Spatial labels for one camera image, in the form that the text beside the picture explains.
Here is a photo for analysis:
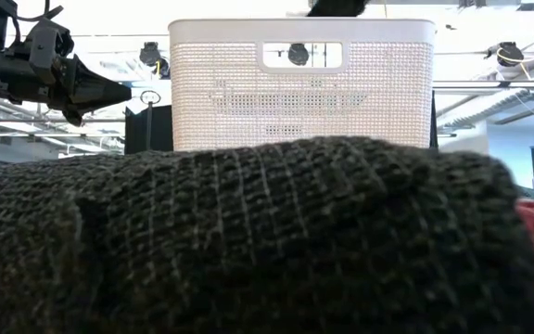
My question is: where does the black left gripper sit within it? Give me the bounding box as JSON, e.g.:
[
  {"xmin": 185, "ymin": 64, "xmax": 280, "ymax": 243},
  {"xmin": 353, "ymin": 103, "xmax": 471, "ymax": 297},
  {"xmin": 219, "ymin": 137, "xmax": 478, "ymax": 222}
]
[{"xmin": 0, "ymin": 45, "xmax": 133, "ymax": 127}]

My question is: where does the black elastic bandage roll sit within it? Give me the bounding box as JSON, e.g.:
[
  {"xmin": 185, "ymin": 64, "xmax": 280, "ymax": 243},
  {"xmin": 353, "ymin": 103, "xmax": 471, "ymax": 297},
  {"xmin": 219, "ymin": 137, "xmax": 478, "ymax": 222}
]
[{"xmin": 0, "ymin": 135, "xmax": 534, "ymax": 334}]

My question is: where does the white perforated plastic basket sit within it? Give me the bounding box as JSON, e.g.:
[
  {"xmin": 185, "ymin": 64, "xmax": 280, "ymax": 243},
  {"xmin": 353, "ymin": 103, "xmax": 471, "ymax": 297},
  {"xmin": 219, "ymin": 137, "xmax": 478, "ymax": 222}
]
[{"xmin": 168, "ymin": 18, "xmax": 437, "ymax": 153}]

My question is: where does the black backing panel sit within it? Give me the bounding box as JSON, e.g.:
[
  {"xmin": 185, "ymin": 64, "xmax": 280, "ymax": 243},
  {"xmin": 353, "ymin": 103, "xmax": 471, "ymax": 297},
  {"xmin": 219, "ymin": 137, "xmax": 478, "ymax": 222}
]
[{"xmin": 124, "ymin": 90, "xmax": 439, "ymax": 155}]

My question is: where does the black ceiling lamp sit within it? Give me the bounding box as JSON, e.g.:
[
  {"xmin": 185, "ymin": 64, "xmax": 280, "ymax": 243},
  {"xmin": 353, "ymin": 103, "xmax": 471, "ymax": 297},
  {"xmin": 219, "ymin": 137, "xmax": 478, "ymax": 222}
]
[
  {"xmin": 138, "ymin": 41, "xmax": 172, "ymax": 78},
  {"xmin": 483, "ymin": 41, "xmax": 526, "ymax": 69},
  {"xmin": 287, "ymin": 43, "xmax": 311, "ymax": 67}
]

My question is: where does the thin pole with ring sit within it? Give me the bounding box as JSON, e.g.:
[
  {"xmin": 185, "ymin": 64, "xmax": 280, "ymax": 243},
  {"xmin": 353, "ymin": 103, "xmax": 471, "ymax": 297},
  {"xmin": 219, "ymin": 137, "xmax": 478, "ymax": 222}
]
[{"xmin": 139, "ymin": 89, "xmax": 162, "ymax": 152}]

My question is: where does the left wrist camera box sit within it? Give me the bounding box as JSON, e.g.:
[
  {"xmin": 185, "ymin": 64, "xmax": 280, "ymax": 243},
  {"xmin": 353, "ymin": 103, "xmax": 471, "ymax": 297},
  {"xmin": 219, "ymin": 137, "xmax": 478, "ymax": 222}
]
[{"xmin": 27, "ymin": 17, "xmax": 75, "ymax": 71}]

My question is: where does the black cable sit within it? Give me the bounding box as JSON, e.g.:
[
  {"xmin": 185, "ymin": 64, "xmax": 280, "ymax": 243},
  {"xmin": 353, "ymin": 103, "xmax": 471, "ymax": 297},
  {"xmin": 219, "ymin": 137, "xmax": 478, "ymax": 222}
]
[{"xmin": 11, "ymin": 0, "xmax": 65, "ymax": 43}]

